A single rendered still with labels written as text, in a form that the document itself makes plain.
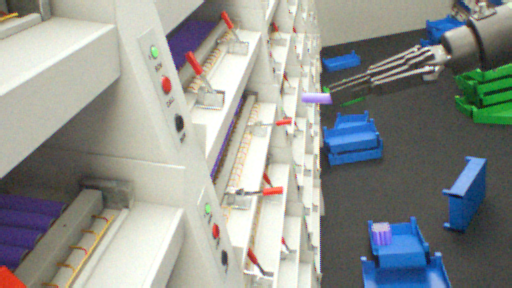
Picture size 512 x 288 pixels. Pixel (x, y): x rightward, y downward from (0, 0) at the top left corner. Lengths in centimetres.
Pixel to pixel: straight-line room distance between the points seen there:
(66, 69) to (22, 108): 5
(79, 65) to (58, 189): 20
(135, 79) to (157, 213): 14
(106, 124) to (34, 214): 10
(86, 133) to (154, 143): 7
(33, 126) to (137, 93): 13
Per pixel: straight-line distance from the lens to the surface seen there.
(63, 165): 48
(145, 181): 45
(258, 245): 96
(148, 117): 42
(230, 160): 83
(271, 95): 114
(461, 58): 78
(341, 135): 274
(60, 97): 32
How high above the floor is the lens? 137
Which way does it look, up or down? 28 degrees down
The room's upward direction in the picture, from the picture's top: 14 degrees counter-clockwise
